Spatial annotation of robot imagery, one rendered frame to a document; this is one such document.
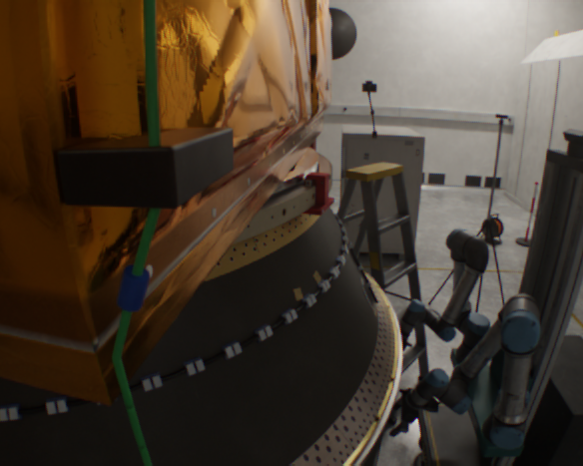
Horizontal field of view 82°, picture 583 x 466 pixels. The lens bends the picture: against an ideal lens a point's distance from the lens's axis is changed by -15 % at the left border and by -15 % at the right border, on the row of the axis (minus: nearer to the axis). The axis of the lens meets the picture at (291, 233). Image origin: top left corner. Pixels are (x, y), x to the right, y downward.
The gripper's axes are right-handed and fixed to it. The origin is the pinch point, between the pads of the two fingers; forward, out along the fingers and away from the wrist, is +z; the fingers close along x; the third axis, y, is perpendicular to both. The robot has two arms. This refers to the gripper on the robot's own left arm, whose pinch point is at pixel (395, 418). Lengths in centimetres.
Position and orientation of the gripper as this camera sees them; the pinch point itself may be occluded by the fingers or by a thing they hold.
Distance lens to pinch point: 167.1
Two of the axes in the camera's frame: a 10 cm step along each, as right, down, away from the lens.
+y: -9.0, -4.4, 0.4
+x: -2.6, 4.5, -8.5
